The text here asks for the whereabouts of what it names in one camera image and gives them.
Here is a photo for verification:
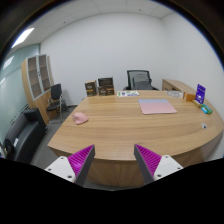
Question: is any green and blue small box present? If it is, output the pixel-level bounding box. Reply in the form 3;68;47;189
200;103;214;115

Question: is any wooden side desk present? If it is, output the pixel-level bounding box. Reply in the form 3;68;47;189
161;78;198;101

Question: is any pink computer mouse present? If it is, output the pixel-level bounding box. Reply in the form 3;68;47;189
72;111;89;126

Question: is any black mesh office chair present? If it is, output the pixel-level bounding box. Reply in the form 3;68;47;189
123;69;160;92

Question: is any tall brown cardboard box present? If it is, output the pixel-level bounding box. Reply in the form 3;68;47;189
84;80;98;98

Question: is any white green purple printed sheet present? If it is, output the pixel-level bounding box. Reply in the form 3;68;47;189
116;90;140;98

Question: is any small orange box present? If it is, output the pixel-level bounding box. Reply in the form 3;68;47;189
183;92;197;103

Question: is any black visitor chair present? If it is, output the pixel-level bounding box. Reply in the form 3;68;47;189
45;83;69;124

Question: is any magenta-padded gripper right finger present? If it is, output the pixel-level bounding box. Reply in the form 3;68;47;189
133;143;184;186

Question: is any grey backpack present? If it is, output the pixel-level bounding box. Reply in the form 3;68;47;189
132;73;154;91

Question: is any ceiling light panel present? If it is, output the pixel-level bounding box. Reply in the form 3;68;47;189
11;27;35;49

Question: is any black leather sofa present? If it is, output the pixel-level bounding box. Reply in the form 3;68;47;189
2;107;49;165

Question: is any white sheet with grey ring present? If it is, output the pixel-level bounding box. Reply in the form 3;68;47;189
167;90;184;99

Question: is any black product box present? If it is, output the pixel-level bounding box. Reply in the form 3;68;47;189
97;76;115;88

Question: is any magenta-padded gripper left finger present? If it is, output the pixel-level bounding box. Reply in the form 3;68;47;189
44;143;97;188

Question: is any wooden shelf cabinet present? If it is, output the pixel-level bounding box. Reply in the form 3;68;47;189
21;53;59;125

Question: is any purple sign card with stand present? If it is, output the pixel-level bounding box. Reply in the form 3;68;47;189
192;83;207;108

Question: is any pink and blue mouse pad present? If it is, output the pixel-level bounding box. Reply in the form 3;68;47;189
138;98;178;116

